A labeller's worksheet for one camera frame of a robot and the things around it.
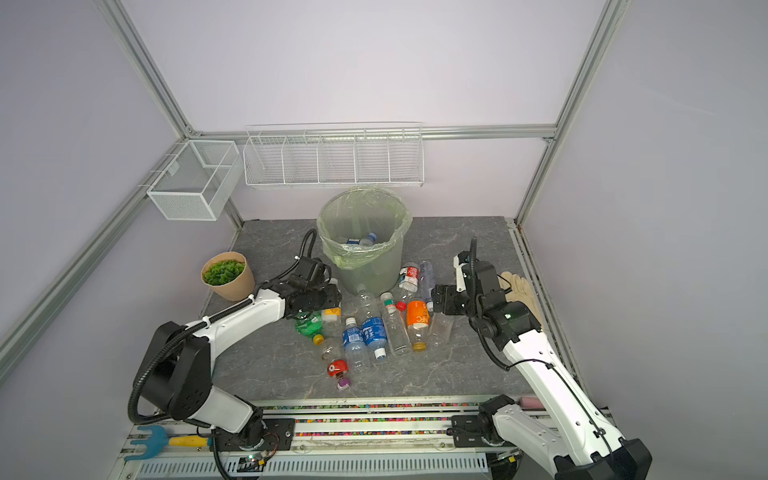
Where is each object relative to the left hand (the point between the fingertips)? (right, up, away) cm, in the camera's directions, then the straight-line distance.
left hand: (335, 300), depth 89 cm
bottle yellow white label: (0, -5, -3) cm, 6 cm away
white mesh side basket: (-48, +38, +9) cm, 62 cm away
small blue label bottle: (+7, -13, -7) cm, 16 cm away
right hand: (+32, +4, -13) cm, 35 cm away
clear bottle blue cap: (+28, +4, +10) cm, 30 cm away
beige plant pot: (-31, +3, +3) cm, 31 cm away
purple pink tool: (+53, -24, -13) cm, 60 cm away
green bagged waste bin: (+7, +22, +16) cm, 28 cm away
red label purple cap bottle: (+3, -17, -8) cm, 19 cm away
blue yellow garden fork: (-40, -31, -16) cm, 53 cm away
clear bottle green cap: (+18, -9, +1) cm, 20 cm away
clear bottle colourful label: (+8, +18, +13) cm, 23 cm away
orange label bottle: (+25, -5, 0) cm, 26 cm away
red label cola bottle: (+23, +7, +10) cm, 26 cm away
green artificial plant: (-36, +8, +2) cm, 37 cm away
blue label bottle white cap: (+12, -8, -3) cm, 15 cm away
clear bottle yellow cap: (-3, -15, 0) cm, 15 cm away
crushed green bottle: (-8, -8, +1) cm, 11 cm away
